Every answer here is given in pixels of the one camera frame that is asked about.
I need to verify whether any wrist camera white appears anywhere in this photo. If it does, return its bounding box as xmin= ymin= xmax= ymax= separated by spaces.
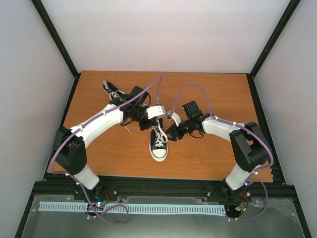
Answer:
xmin=146 ymin=105 xmax=166 ymax=119
xmin=166 ymin=111 xmax=182 ymax=126

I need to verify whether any left black frame post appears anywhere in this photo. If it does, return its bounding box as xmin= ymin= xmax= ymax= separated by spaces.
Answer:
xmin=31 ymin=0 xmax=80 ymax=78

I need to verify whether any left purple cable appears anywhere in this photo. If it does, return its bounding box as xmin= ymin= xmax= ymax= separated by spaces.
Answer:
xmin=49 ymin=75 xmax=164 ymax=225

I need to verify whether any sneaker white shoelace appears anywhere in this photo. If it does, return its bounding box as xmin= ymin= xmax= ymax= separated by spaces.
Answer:
xmin=150 ymin=119 xmax=168 ymax=151
xmin=109 ymin=90 xmax=131 ymax=133

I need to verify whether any black frame post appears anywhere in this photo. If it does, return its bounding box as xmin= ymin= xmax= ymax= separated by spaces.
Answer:
xmin=31 ymin=0 xmax=80 ymax=78
xmin=249 ymin=0 xmax=301 ymax=79

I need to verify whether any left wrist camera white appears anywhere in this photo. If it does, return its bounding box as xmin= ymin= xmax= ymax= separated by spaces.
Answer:
xmin=146 ymin=105 xmax=166 ymax=119

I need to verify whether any purple cable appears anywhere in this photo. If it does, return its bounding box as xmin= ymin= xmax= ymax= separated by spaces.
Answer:
xmin=49 ymin=75 xmax=164 ymax=225
xmin=170 ymin=83 xmax=275 ymax=222

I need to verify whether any light blue slotted cable duct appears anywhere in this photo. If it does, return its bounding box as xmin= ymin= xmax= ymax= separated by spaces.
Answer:
xmin=38 ymin=201 xmax=226 ymax=216

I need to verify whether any black white sneaker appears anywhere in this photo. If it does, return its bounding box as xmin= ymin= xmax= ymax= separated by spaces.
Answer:
xmin=103 ymin=80 xmax=128 ymax=101
xmin=149 ymin=118 xmax=168 ymax=162

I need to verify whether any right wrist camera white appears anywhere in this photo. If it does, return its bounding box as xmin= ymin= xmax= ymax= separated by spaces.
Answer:
xmin=166 ymin=111 xmax=182 ymax=126

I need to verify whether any right black frame post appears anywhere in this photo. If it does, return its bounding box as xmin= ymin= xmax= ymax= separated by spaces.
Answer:
xmin=249 ymin=0 xmax=301 ymax=79

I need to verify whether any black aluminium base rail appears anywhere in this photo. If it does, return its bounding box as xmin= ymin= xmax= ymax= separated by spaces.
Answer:
xmin=32 ymin=173 xmax=298 ymax=206

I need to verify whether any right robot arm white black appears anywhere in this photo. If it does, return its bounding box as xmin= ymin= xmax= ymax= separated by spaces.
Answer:
xmin=166 ymin=101 xmax=273 ymax=191

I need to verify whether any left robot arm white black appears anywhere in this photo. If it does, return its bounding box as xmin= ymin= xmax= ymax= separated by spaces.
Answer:
xmin=50 ymin=86 xmax=165 ymax=200

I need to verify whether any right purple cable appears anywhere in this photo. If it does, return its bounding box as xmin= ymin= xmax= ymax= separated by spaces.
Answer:
xmin=170 ymin=83 xmax=275 ymax=222

